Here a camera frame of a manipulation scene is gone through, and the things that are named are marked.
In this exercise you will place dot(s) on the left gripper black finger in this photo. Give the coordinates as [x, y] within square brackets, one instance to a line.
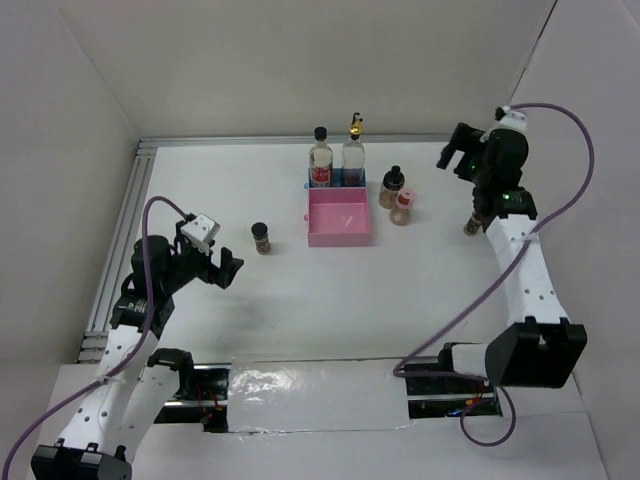
[229, 265]
[222, 278]

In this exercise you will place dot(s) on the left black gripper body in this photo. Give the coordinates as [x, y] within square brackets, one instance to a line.
[189, 264]

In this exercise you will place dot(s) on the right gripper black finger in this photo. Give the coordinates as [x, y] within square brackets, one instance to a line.
[463, 139]
[463, 168]

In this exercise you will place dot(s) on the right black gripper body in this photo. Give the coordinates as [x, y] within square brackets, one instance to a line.
[477, 152]

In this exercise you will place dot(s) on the small spice jar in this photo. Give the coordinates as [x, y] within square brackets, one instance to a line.
[259, 231]
[474, 224]

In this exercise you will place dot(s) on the round black cap spice jar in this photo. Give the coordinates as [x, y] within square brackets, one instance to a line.
[392, 182]

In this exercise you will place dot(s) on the pink cap seasoning jar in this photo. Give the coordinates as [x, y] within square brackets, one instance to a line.
[401, 211]

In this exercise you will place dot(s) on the gold spout oil bottle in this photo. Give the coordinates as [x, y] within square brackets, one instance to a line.
[353, 154]

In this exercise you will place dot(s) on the tall vinegar bottle red label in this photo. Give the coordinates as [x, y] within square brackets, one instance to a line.
[320, 160]

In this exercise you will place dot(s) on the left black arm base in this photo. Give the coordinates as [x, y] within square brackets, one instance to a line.
[204, 402]

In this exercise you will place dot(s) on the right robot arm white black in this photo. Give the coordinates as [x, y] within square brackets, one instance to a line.
[540, 346]

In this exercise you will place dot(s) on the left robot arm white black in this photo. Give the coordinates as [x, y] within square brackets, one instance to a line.
[135, 375]

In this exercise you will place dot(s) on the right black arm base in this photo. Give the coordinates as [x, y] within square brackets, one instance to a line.
[432, 396]

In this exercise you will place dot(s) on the pink plastic tray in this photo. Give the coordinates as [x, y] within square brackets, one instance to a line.
[338, 217]

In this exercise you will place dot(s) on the blue plastic tray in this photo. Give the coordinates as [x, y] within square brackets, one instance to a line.
[337, 179]

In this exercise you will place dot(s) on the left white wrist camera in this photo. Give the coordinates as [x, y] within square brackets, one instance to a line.
[200, 232]

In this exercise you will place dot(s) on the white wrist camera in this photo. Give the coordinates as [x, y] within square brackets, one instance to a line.
[509, 118]
[200, 232]

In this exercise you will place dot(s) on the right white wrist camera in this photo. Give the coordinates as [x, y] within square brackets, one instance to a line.
[509, 118]

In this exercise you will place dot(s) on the left aluminium rail frame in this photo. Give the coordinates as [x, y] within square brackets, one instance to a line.
[117, 264]

